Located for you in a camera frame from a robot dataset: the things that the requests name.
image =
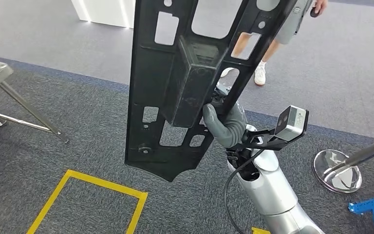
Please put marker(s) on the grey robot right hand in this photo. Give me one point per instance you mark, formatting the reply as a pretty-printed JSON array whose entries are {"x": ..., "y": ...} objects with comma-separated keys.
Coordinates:
[{"x": 232, "y": 132}]

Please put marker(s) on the person's hand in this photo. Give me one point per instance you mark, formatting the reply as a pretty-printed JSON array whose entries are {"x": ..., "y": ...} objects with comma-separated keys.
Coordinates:
[{"x": 322, "y": 5}]

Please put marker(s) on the small black handheld device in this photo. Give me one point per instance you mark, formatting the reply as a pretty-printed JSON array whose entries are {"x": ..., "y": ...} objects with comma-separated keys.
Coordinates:
[{"x": 314, "y": 13}]

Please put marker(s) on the large black plastic car part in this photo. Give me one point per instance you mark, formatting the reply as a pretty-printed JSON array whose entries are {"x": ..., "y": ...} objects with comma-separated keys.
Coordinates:
[{"x": 154, "y": 84}]

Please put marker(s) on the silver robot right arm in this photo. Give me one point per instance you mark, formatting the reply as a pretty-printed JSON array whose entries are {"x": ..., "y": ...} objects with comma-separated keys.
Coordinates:
[{"x": 271, "y": 190}]

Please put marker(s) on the large blue metal shelf rack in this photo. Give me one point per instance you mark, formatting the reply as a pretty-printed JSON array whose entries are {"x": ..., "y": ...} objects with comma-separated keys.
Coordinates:
[{"x": 371, "y": 203}]

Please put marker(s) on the person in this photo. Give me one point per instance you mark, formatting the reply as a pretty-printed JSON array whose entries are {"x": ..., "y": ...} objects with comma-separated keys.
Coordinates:
[{"x": 288, "y": 25}]

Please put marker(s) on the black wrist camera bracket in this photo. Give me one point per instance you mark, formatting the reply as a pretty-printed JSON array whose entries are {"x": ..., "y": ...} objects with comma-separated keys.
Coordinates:
[{"x": 267, "y": 143}]

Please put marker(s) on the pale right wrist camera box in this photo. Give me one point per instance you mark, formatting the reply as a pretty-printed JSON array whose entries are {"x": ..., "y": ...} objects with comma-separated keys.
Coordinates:
[{"x": 291, "y": 122}]

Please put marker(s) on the chrome stanchion post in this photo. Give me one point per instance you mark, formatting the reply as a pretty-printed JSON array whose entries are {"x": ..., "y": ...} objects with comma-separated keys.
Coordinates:
[{"x": 338, "y": 174}]

